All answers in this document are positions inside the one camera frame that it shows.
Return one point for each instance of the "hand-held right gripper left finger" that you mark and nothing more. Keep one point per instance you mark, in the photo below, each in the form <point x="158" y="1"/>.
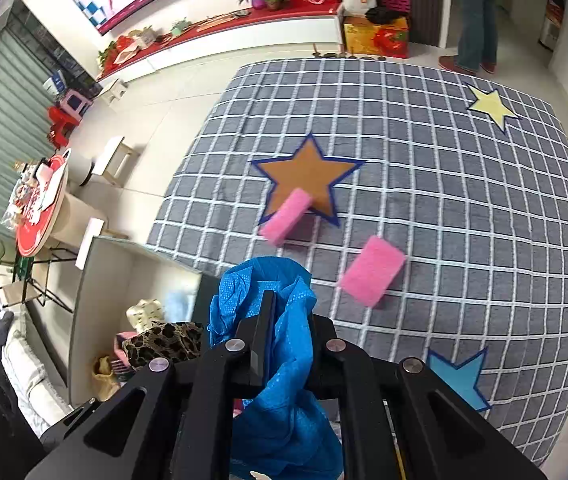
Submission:
<point x="264" y="340"/>

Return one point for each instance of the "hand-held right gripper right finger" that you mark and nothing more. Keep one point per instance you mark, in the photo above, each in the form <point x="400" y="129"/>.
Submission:
<point x="321" y="360"/>

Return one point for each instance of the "blue mesh cloth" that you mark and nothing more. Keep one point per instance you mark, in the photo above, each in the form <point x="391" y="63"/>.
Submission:
<point x="289" y="430"/>

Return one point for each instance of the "light blue fluffy cloth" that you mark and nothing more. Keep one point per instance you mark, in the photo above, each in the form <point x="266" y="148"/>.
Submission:
<point x="181" y="305"/>

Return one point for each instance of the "leopard print cloth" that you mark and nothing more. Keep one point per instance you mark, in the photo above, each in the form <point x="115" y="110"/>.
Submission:
<point x="163" y="342"/>

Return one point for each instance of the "pink sponge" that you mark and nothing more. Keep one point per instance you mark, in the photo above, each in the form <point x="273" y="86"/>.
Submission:
<point x="374" y="272"/>
<point x="286" y="217"/>

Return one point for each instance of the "beige cloth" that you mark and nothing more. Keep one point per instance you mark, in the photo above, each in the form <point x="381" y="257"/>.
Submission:
<point x="106" y="377"/>

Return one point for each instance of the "cream printed cloth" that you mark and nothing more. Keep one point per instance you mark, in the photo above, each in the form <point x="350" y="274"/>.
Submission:
<point x="144" y="315"/>

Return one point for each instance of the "white storage box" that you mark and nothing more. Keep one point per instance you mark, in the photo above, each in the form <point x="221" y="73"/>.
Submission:
<point x="108" y="285"/>

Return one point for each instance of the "black folding chair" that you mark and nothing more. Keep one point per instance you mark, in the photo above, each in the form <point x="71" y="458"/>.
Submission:
<point x="23" y="287"/>

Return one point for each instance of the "green plastic crate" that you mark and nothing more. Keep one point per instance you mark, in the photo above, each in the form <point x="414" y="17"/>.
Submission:
<point x="22" y="267"/>

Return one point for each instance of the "long white wooden stool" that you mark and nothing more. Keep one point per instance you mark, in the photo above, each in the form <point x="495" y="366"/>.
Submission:
<point x="91" y="240"/>

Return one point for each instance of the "round red table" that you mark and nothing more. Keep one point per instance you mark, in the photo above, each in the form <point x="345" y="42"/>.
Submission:
<point x="38" y="225"/>

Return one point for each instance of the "grey checked star blanket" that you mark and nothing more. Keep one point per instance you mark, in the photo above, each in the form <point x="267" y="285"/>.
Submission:
<point x="414" y="160"/>

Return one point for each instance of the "pile of snacks and dishes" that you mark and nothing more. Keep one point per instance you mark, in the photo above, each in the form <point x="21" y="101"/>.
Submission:
<point x="31" y="190"/>

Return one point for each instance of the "white round bin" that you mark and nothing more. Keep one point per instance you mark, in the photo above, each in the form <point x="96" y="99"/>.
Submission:
<point x="79" y="167"/>

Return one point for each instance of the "small white wooden stool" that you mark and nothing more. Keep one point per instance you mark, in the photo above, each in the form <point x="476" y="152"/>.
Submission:
<point x="113" y="87"/>

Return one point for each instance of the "red plastic stool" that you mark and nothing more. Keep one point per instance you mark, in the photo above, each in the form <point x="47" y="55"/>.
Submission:
<point x="63" y="122"/>

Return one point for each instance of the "pink plastic stool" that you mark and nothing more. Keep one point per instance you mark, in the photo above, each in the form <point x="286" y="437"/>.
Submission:
<point x="76" y="101"/>

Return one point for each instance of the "white cabinet with red top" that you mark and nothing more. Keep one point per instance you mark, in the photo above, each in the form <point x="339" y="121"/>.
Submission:
<point x="244" y="35"/>

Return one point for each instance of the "yellow and red carton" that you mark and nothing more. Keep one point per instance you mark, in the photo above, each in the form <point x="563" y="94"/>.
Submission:
<point x="374" y="40"/>

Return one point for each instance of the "red decorations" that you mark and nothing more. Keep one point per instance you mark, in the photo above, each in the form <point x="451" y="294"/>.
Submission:
<point x="123" y="52"/>

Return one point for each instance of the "blue and white carton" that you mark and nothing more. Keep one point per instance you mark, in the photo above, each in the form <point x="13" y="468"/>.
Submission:
<point x="55" y="84"/>

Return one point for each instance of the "stack of black crates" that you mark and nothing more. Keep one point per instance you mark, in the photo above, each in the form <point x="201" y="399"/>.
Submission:
<point x="58" y="50"/>

